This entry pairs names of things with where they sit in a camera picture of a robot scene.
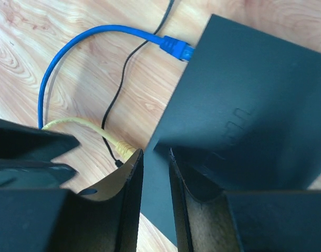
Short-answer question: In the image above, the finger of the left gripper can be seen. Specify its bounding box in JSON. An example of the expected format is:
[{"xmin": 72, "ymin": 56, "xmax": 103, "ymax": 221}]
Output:
[{"xmin": 0, "ymin": 119, "xmax": 80, "ymax": 188}]

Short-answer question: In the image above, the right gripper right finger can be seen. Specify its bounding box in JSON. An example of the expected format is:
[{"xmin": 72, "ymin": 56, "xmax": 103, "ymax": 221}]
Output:
[{"xmin": 169, "ymin": 149, "xmax": 321, "ymax": 251}]

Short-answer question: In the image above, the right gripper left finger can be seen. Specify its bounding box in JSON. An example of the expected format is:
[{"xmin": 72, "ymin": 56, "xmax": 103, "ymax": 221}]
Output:
[{"xmin": 0, "ymin": 150, "xmax": 143, "ymax": 251}]

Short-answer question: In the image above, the small adapter black cord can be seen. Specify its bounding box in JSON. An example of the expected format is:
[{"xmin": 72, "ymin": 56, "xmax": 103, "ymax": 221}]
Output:
[{"xmin": 101, "ymin": 0, "xmax": 176, "ymax": 168}]

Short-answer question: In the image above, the yellow ethernet cable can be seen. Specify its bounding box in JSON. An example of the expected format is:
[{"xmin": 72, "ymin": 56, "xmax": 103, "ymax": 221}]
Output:
[{"xmin": 41, "ymin": 117, "xmax": 137, "ymax": 161}]

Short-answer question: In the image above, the left black network switch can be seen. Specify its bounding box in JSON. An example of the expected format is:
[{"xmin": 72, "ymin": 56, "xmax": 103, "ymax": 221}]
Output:
[{"xmin": 141, "ymin": 15, "xmax": 321, "ymax": 243}]

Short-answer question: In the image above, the blue ethernet cable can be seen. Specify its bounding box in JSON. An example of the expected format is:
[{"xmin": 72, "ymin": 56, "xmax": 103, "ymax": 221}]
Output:
[{"xmin": 38, "ymin": 24, "xmax": 195, "ymax": 131}]

